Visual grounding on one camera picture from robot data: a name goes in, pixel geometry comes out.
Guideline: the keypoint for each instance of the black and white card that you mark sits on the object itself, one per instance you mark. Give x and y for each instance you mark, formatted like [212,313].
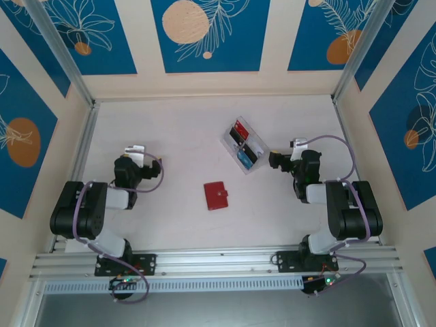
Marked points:
[252,151]

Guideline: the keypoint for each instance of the clear acrylic card tray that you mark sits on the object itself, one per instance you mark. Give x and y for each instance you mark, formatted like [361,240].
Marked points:
[264,155]

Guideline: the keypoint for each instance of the red leather card holder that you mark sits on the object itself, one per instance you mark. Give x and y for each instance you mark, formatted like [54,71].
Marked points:
[216,195]

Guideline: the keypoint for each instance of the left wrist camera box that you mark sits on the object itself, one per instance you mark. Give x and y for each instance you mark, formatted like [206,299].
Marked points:
[135,151]

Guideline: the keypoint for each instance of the blue credit card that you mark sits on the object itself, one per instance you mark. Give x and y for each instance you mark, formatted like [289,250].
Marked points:
[244,160]

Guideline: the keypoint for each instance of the grey metal panel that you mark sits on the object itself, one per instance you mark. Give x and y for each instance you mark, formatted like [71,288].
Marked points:
[218,310]

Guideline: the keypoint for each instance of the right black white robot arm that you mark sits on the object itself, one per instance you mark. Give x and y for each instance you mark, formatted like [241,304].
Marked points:
[354,214]

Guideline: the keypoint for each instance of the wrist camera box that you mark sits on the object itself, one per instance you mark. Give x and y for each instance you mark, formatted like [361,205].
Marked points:
[135,151]
[299,143]

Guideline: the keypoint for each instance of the aluminium frame post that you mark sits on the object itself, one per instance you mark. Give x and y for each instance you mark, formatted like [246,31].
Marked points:
[372,51]
[63,51]

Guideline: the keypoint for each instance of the black VIP card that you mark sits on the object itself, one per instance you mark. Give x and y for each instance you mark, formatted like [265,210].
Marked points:
[235,135]

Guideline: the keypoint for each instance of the aluminium side rail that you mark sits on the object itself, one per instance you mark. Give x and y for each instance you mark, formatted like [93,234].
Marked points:
[347,136]
[83,150]

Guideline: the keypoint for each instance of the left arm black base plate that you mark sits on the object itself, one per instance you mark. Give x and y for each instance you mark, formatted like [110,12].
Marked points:
[150,262]

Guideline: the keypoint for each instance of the red credit card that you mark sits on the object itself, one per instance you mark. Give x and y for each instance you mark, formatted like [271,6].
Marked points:
[241,128]

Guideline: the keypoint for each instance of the aluminium mounting rail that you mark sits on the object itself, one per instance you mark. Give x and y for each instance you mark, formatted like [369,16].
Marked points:
[218,262]

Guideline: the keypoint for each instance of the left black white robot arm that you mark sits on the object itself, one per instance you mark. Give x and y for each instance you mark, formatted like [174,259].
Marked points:
[85,211]

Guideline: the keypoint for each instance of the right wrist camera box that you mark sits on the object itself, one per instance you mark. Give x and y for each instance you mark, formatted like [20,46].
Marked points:
[299,143]

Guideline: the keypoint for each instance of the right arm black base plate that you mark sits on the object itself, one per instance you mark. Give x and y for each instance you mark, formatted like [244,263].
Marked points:
[286,262]

